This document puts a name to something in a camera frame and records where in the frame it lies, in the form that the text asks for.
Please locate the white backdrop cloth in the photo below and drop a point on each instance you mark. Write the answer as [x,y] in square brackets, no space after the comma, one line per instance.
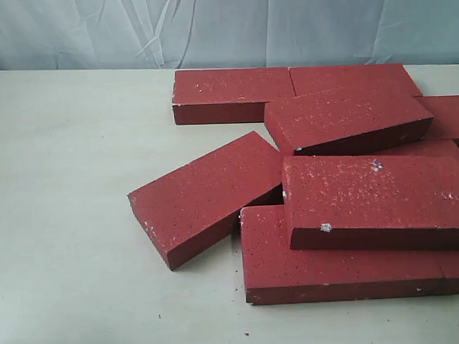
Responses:
[190,34]

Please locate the angled red brick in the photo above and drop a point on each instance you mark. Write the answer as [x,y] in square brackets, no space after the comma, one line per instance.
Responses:
[195,206]

